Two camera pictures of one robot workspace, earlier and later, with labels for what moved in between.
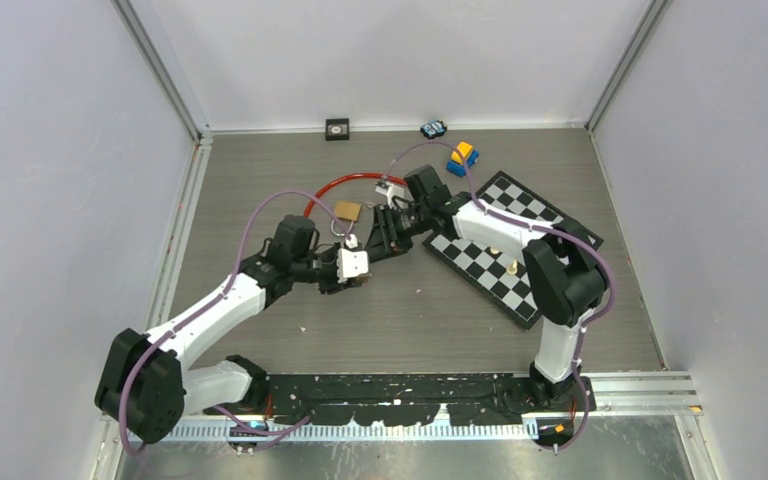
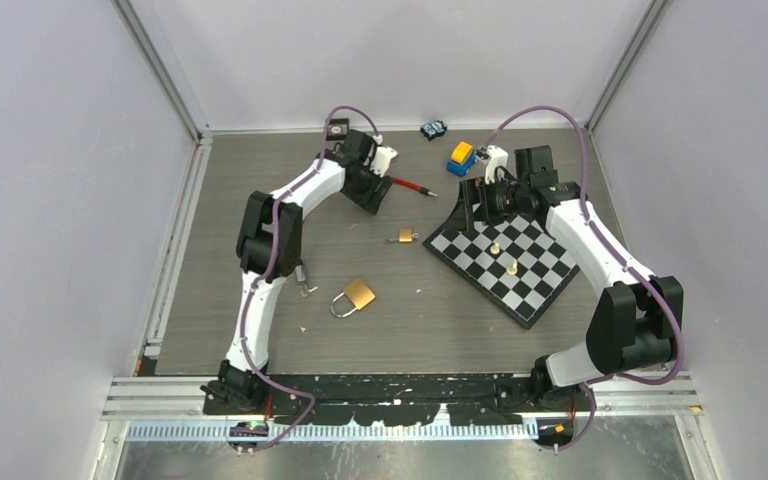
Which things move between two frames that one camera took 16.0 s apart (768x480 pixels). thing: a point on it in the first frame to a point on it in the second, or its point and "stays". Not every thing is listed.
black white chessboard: [503, 277] stays
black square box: [337, 129] stays
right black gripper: [386, 239] to [474, 191]
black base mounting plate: [395, 399] stays
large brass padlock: [346, 210] to [358, 292]
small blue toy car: [433, 128] stays
